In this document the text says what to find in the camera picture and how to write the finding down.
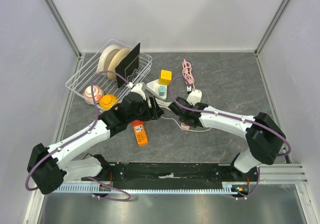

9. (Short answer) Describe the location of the pink power strip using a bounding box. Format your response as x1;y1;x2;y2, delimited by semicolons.
180;123;190;130

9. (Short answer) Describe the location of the yellow cube plug adapter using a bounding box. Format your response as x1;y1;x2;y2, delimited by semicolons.
158;70;172;86

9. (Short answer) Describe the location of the beige round plate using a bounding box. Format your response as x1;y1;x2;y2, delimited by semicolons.
107;48;131;80

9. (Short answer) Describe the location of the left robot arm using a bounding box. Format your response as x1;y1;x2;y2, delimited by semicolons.
25;93;164;194

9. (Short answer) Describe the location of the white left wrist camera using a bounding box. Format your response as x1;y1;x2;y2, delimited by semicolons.
126;82;146;100

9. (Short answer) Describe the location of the pink coiled cord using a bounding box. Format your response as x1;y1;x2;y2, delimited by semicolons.
181;59;196;92

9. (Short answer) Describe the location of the white coiled power cord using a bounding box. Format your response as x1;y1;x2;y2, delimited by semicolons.
154;98;211;132

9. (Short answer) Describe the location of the slotted cable duct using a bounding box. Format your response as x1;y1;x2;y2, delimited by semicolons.
54;182;237;195

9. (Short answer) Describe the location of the black square board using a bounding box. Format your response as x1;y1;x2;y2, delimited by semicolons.
115;43;141;80

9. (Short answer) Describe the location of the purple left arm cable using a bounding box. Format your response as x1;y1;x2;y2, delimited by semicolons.
25;70;132;201

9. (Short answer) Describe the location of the white wire dish rack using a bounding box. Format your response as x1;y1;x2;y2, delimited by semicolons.
65;39;154;107

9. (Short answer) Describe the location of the orange power strip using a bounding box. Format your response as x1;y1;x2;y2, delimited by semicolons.
131;120;148;146

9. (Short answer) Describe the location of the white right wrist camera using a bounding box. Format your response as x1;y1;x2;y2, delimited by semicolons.
186;89;203;105

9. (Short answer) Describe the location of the white orange striped ball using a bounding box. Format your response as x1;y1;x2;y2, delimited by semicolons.
83;85;104;104

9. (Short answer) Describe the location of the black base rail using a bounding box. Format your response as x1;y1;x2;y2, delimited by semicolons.
95;162;258;189

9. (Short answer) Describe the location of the teal plug adapter front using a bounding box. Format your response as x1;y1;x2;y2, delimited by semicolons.
158;85;167;97

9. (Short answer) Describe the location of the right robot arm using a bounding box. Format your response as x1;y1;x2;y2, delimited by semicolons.
169;97;286;181

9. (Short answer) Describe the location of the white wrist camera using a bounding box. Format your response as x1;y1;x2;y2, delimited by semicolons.
126;82;146;100
186;89;203;105

